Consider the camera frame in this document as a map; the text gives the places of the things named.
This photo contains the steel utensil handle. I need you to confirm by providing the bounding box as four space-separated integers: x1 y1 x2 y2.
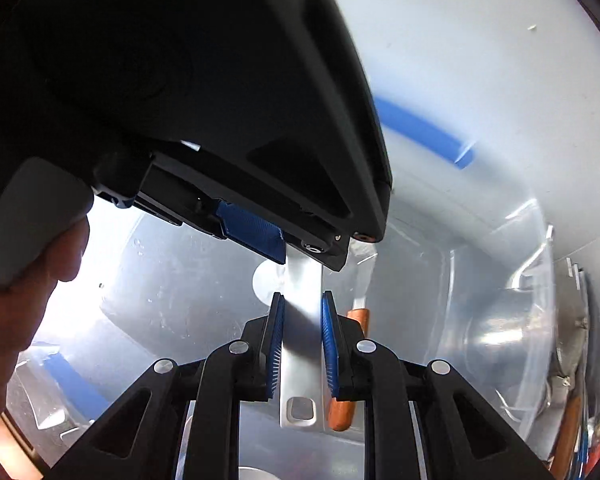
252 254 327 432

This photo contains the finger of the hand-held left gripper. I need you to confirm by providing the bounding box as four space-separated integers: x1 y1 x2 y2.
152 152 353 274
92 160 287 267

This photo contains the orange-handled utensil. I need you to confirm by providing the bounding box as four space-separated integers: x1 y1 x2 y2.
328 250 381 434

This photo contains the person's left hand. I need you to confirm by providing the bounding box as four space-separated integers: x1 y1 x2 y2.
0 217 92 433

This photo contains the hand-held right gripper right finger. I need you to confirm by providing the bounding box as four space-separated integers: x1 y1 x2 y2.
321 290 556 480

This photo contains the metal utensil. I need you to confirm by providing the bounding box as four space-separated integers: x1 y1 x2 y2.
550 257 593 391

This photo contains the blue tape strip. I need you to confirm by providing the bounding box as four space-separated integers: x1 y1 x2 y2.
44 349 108 422
372 97 479 170

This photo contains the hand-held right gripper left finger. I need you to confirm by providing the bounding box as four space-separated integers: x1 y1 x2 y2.
45 291 286 480

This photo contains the clear plastic container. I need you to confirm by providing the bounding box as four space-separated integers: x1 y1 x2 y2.
5 195 558 480

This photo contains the wooden-handled utensil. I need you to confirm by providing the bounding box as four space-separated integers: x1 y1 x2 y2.
549 392 583 480

